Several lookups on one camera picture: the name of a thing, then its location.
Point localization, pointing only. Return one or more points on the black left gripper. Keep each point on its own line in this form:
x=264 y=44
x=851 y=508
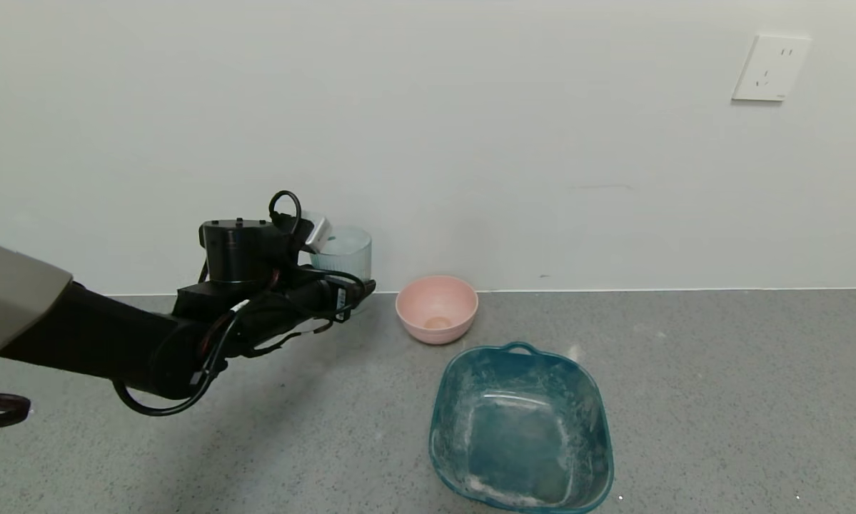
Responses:
x=343 y=300

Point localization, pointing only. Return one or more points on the ribbed clear glass cup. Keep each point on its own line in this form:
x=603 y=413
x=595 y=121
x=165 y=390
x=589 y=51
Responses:
x=349 y=257

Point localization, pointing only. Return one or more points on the pink bowl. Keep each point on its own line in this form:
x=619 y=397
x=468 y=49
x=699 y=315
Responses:
x=428 y=303

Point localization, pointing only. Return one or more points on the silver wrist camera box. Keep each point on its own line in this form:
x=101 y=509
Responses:
x=318 y=233

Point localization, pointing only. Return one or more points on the white wall socket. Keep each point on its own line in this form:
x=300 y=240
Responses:
x=770 y=68

